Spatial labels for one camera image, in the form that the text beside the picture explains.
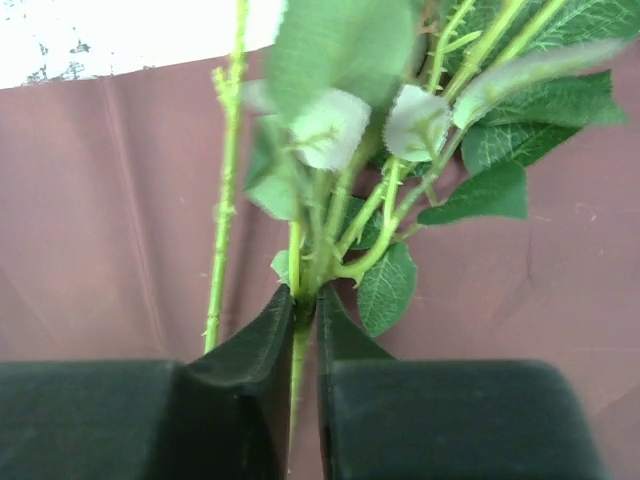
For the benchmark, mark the pink rose stem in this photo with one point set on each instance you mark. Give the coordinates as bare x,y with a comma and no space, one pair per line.
377,119

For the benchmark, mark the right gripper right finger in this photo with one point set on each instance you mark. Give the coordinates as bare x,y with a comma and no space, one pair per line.
385,418

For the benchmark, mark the pink artificial flowers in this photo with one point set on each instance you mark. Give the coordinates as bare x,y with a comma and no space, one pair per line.
227,83

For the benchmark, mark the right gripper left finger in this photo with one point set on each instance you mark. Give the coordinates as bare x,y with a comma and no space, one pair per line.
222,416

